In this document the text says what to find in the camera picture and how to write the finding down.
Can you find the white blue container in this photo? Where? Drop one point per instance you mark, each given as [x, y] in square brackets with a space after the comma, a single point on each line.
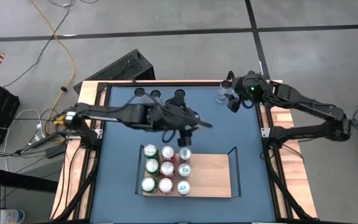
[11, 216]

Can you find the red Coca-Cola can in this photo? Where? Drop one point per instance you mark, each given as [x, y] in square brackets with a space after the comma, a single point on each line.
[167, 152]
[166, 185]
[167, 169]

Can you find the green Sprite can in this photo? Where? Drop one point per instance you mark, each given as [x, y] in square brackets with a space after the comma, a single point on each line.
[148, 184]
[150, 151]
[151, 166]

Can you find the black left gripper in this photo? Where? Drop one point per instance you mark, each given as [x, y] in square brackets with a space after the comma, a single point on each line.
[182, 119]

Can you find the black power adapter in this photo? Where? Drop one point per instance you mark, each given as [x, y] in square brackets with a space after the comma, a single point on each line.
[56, 151]

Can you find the light wooden board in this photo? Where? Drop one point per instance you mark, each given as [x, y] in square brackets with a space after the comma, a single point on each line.
[210, 174]

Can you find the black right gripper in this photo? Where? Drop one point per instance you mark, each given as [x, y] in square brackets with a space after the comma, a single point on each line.
[253, 88]

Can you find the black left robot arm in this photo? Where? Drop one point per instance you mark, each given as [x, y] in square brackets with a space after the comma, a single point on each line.
[110, 112]

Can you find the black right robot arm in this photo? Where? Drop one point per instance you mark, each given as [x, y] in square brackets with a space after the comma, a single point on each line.
[306, 132]

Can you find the black perforated computer case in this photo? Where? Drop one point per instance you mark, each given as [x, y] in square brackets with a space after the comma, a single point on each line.
[120, 68]

